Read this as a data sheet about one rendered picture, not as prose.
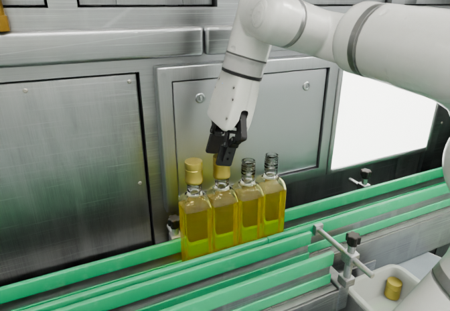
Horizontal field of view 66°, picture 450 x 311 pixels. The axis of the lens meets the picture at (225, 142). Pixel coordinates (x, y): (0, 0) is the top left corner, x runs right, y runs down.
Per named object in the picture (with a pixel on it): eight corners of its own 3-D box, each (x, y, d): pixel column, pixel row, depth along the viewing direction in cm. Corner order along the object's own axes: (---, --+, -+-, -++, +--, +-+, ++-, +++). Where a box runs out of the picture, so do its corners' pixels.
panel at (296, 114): (420, 147, 118) (444, 44, 105) (428, 150, 115) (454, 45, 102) (163, 207, 83) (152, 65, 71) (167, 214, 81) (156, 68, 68)
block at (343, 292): (321, 277, 84) (324, 255, 82) (348, 306, 76) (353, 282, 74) (309, 282, 83) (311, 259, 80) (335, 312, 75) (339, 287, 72)
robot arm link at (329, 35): (343, 72, 39) (243, 39, 55) (404, 88, 46) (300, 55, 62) (373, -8, 36) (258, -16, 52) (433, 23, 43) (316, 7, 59)
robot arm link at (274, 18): (328, 6, 51) (280, -14, 46) (304, 76, 54) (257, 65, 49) (268, -2, 63) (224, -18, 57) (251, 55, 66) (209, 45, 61)
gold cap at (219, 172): (226, 170, 71) (226, 151, 69) (233, 177, 68) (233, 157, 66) (209, 173, 70) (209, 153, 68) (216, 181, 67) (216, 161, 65)
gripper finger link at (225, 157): (223, 130, 62) (214, 163, 65) (230, 137, 60) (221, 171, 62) (239, 132, 64) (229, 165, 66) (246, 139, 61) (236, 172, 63)
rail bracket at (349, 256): (319, 250, 83) (324, 206, 78) (372, 301, 69) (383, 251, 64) (308, 253, 82) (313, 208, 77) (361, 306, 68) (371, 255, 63)
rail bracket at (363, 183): (351, 200, 106) (357, 161, 101) (367, 212, 100) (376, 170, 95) (341, 203, 104) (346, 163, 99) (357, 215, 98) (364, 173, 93)
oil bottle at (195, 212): (205, 265, 79) (203, 183, 71) (214, 281, 74) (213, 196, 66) (181, 272, 77) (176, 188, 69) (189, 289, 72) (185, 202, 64)
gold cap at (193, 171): (185, 186, 65) (185, 165, 63) (184, 177, 68) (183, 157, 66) (204, 184, 66) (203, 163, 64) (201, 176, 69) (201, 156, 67)
